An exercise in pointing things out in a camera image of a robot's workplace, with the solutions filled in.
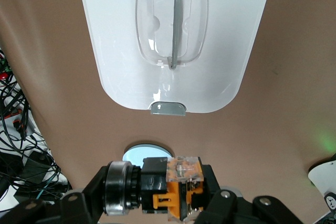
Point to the brown table mat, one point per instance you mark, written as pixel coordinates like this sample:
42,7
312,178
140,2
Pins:
288,90

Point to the orange black push button switch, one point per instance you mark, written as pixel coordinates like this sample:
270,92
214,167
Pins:
155,182

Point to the white lidded storage box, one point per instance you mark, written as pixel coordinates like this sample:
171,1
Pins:
113,51

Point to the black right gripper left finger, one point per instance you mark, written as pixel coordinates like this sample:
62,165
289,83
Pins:
86,203

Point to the light blue round plate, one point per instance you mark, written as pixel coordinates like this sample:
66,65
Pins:
141,153

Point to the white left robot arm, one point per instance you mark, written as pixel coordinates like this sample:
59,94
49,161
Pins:
323,176

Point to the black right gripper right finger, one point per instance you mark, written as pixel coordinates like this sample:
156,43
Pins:
231,208

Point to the green terminal connector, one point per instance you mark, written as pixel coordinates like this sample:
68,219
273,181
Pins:
5,66

